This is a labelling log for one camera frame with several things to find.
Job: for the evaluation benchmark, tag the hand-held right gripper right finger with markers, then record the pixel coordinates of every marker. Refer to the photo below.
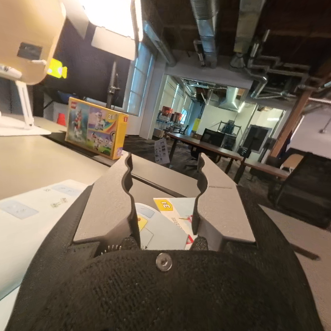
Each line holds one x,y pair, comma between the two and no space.
222,206

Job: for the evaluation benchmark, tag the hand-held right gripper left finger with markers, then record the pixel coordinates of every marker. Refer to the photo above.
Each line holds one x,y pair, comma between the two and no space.
108,201

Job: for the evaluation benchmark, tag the lego instruction booklet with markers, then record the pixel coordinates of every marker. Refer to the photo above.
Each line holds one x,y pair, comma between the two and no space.
31,232

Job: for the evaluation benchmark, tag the yellow lego set box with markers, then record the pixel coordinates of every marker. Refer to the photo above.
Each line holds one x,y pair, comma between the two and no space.
90,129

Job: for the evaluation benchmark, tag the instruction booklet with yellow corner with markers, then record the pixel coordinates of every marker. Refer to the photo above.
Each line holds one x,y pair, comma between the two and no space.
178,225

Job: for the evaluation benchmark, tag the brown wooden table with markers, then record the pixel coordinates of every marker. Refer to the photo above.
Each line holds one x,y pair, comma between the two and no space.
206,144
266,169

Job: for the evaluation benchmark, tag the black office chair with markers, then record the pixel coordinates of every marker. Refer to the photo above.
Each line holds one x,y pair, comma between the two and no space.
212,137

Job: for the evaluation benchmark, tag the white printed paper sheet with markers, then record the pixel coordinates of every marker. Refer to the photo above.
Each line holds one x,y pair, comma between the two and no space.
162,151

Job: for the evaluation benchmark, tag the metal shelving rack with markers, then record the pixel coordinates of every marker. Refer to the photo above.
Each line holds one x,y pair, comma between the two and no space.
230,132

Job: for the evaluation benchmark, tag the black monitor on stand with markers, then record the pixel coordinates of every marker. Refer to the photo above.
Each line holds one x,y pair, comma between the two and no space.
257,138

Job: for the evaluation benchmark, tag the black mesh chair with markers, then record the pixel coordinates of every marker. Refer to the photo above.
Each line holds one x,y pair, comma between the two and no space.
305,186

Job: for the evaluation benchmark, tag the red plastic cone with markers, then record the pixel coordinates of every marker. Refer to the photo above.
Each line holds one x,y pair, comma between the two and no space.
61,120

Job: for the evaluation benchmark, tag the metal exhaust hood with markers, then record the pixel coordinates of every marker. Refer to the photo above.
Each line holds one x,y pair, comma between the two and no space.
231,102

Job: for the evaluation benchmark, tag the white tablet stand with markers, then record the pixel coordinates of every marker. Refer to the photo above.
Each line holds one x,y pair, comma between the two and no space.
23,129

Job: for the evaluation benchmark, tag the black light stand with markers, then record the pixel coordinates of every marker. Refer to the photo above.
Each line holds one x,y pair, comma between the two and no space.
113,85

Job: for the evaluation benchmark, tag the black backdrop panel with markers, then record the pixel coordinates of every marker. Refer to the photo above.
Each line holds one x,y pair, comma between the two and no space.
85,72

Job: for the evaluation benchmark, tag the studio light panel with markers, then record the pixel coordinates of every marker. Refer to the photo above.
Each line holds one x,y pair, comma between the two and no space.
111,18

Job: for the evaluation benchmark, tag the wood-backed tablet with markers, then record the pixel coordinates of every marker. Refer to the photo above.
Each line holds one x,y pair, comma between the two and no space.
31,31

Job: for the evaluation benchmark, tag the yellow camera sticker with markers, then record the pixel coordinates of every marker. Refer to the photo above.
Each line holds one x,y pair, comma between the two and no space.
55,67

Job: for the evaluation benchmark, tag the ribbed silver ventilation duct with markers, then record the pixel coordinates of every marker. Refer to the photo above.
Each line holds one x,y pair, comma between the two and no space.
206,31

